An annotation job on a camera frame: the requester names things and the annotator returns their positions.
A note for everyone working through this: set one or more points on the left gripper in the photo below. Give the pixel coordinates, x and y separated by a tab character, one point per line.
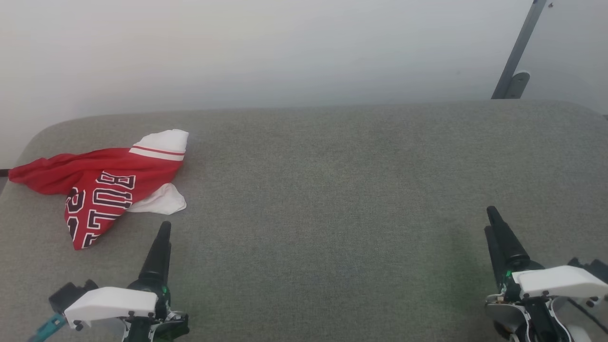
161	297

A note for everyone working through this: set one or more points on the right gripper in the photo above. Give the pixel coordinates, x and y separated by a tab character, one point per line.
507	286

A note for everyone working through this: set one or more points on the red and white basketball jersey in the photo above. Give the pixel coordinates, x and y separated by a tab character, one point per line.
109	166

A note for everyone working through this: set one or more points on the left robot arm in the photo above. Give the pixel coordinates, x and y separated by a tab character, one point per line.
178	327

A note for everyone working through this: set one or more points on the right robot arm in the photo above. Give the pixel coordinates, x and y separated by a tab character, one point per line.
503	318

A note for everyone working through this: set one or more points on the grey metal pole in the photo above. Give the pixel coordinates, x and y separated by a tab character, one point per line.
522	38

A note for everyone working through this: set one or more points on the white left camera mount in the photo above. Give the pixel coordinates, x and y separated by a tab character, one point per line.
111	301

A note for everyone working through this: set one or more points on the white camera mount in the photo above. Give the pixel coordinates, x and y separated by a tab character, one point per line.
111	301
555	280

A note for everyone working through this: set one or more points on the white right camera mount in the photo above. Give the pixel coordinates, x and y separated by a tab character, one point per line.
555	280

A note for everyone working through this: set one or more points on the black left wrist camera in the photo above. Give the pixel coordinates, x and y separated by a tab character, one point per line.
71	294

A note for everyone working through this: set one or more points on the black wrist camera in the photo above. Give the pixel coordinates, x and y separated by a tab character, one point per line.
71	294
593	268

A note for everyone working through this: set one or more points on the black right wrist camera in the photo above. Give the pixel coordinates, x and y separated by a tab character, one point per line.
593	268

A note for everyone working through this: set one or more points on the grey pole bracket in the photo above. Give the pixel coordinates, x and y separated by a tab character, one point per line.
518	84

